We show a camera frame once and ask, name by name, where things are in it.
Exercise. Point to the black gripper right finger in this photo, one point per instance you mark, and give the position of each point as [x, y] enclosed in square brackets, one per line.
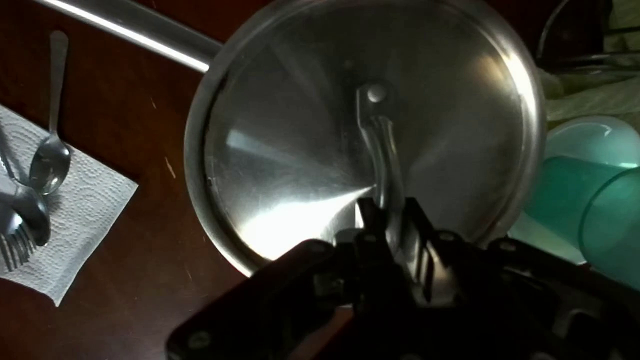
[422, 250]

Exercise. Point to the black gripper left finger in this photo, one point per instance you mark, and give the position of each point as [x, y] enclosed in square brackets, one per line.
[375, 223]

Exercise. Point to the silver pot lid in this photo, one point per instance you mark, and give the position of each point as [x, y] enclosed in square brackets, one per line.
[300, 132]

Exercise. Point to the teal plate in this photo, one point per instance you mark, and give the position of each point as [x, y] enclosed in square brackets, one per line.
[541, 236]

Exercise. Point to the teal plastic cup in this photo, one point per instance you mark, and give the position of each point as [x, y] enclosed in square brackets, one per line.
[616, 227]
[572, 186]

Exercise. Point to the yellow-green cloth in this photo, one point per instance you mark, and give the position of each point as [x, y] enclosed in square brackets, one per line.
[593, 100]

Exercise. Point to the white paper napkin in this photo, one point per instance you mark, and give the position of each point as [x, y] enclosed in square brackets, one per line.
[87, 207]

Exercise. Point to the silver spoon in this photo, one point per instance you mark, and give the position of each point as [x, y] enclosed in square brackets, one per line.
[53, 162]

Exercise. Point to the silver cutlery piece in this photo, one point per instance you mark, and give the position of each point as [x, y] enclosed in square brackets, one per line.
[32, 212]

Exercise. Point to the silver fork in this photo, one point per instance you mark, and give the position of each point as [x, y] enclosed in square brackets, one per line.
[15, 247]

